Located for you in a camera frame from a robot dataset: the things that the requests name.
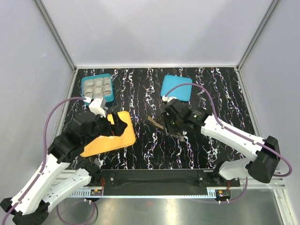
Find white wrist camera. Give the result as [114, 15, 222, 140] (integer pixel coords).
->
[162, 96, 177, 103]
[84, 97, 106, 118]

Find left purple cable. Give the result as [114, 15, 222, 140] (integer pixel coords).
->
[3, 96, 91, 225]

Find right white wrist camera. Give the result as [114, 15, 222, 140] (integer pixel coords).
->
[162, 96, 177, 103]

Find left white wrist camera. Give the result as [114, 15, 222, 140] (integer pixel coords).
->
[84, 97, 106, 118]

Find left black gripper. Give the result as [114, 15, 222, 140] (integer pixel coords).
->
[83, 111, 128, 145]

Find purple cable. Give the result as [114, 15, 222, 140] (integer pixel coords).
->
[3, 96, 91, 225]
[161, 82, 293, 176]

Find teal box lid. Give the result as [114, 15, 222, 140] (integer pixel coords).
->
[160, 75, 193, 102]

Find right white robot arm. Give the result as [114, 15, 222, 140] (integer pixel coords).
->
[161, 97, 280, 186]

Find aluminium frame rail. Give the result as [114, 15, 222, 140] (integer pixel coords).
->
[33, 0, 76, 71]

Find yellow plastic tray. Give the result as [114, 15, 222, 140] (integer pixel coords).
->
[80, 111, 136, 158]

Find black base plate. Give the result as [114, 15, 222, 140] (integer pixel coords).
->
[101, 169, 240, 197]

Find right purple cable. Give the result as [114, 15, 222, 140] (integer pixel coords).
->
[161, 82, 293, 176]

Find teal chocolate box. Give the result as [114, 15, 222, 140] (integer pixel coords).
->
[81, 74, 114, 103]

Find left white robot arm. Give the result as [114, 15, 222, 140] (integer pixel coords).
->
[0, 112, 128, 225]

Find metal tongs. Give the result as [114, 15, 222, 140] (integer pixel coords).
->
[148, 116, 186, 143]

